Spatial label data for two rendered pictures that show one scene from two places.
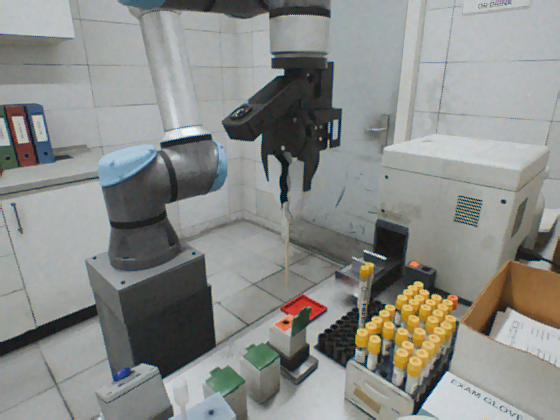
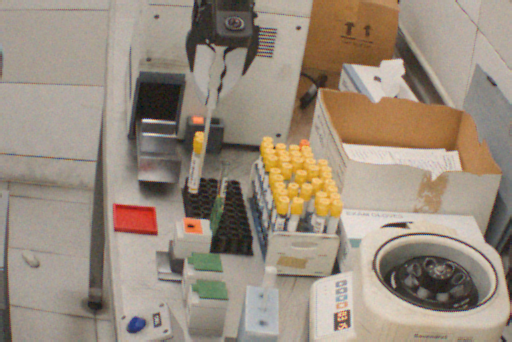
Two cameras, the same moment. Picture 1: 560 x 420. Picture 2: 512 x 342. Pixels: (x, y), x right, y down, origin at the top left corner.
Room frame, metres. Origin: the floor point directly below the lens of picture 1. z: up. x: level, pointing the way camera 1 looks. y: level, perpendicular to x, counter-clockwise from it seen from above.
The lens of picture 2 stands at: (-0.30, 1.05, 1.76)
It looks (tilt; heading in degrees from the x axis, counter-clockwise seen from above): 28 degrees down; 303
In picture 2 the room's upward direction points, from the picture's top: 11 degrees clockwise
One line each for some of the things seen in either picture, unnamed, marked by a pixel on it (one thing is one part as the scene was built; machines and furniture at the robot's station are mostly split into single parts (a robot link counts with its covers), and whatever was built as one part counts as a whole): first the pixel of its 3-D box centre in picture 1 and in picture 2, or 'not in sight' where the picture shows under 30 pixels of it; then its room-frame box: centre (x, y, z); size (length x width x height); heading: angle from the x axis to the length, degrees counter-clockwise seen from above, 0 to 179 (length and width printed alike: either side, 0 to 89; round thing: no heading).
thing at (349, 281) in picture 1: (373, 264); (156, 135); (0.71, -0.21, 0.92); 0.21 x 0.07 x 0.05; 135
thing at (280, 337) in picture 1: (287, 339); (191, 245); (0.46, -0.01, 0.92); 0.05 x 0.04 x 0.06; 46
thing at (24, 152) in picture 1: (17, 134); not in sight; (1.92, 1.44, 1.03); 0.26 x 0.08 x 0.31; 44
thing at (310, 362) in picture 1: (287, 352); (188, 261); (0.46, -0.01, 0.89); 0.09 x 0.05 x 0.04; 46
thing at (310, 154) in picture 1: (301, 157); (239, 43); (0.45, -0.03, 1.22); 0.05 x 0.02 x 0.09; 47
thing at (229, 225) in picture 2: (365, 310); (221, 189); (0.53, -0.15, 0.93); 0.17 x 0.09 x 0.11; 135
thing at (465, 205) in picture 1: (454, 210); (212, 36); (0.78, -0.41, 1.03); 0.31 x 0.27 x 0.30; 135
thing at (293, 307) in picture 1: (304, 308); (134, 219); (0.60, -0.05, 0.88); 0.07 x 0.07 x 0.01; 45
